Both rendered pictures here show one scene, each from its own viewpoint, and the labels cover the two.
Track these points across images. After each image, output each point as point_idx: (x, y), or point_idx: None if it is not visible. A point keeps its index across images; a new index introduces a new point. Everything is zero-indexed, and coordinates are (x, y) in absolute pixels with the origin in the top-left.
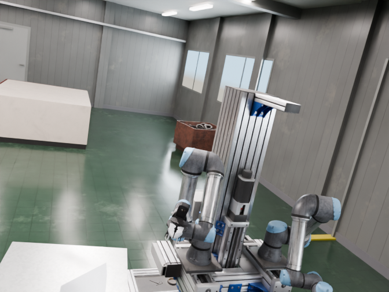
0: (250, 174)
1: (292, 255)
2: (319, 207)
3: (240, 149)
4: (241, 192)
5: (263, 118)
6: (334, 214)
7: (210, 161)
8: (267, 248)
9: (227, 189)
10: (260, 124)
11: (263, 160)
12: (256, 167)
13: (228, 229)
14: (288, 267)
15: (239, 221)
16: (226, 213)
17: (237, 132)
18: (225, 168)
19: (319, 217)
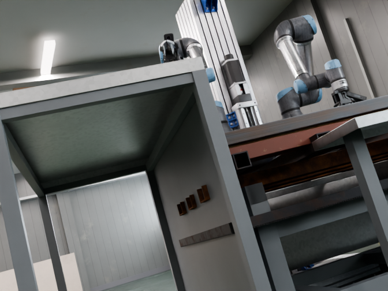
0: (231, 55)
1: (293, 66)
2: (293, 23)
3: (212, 43)
4: (231, 72)
5: (217, 12)
6: (308, 22)
7: (185, 40)
8: (287, 115)
9: (220, 81)
10: (217, 18)
11: (239, 48)
12: (236, 56)
13: (239, 112)
14: (296, 75)
15: (245, 100)
16: (231, 105)
17: (201, 29)
18: (207, 63)
19: (300, 34)
